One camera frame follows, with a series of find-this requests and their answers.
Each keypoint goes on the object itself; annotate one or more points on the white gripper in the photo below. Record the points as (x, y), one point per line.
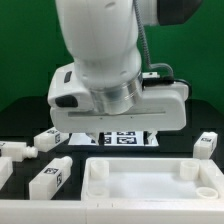
(162, 108)

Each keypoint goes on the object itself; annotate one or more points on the white desk tabletop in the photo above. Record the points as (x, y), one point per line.
(156, 179)

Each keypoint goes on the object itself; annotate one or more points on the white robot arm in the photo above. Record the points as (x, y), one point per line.
(111, 85)

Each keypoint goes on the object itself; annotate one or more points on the white fiducial marker sheet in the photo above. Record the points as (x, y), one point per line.
(115, 139)

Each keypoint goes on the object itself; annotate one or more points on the white left border block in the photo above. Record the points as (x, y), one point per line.
(6, 169)

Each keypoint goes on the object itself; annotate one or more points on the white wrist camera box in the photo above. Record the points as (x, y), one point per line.
(66, 91)

